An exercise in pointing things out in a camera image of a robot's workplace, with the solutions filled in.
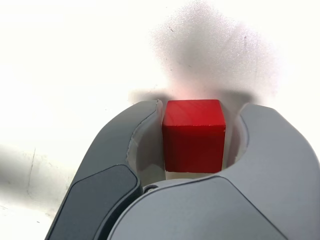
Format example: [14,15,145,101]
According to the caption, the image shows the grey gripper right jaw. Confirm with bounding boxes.
[106,102,320,240]

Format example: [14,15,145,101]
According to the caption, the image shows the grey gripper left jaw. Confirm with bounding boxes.
[46,99,167,240]

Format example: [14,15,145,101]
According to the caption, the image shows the red cube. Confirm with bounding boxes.
[161,99,226,174]

